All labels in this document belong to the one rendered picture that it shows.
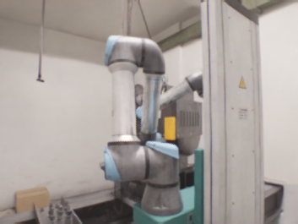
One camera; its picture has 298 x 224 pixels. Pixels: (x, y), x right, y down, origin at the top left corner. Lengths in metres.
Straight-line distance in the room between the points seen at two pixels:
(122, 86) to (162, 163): 0.30
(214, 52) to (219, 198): 0.47
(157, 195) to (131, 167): 0.13
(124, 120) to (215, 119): 0.30
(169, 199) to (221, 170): 0.19
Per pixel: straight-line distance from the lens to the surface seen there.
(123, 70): 0.71
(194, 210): 0.77
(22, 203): 3.34
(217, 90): 0.65
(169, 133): 1.38
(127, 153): 0.63
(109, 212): 1.89
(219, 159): 0.65
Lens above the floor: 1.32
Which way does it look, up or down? 3 degrees up
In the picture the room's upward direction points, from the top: straight up
